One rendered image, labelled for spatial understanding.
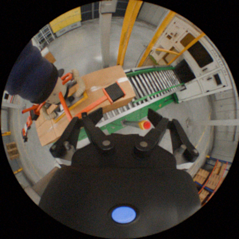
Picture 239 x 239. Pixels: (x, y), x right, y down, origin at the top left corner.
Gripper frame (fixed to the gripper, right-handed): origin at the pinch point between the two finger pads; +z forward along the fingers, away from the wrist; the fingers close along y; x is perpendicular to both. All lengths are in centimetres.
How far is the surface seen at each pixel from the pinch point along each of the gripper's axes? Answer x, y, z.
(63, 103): 2.7, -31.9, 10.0
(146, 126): -19.4, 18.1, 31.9
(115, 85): 9.1, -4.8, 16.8
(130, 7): 86, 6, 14
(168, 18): 104, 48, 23
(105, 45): 99, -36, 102
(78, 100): 2.3, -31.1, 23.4
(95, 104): 0.6, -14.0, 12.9
